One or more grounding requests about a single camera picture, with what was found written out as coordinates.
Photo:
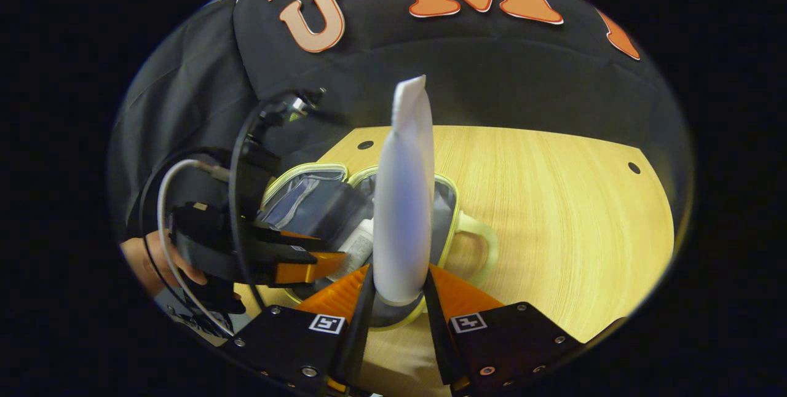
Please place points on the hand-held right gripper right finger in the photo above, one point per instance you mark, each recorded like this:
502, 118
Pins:
439, 335

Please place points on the person's printed clothing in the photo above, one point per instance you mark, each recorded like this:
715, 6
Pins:
190, 320

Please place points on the pale yellow suitcase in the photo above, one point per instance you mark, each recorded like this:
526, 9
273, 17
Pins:
301, 200

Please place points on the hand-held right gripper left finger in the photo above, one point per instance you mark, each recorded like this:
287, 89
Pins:
356, 335

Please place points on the white squeeze tube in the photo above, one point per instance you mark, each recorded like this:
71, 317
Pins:
403, 200

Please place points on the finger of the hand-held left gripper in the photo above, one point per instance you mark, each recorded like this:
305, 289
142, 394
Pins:
289, 237
301, 268

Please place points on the white pump bottle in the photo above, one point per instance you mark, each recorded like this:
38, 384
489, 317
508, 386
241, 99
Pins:
358, 246

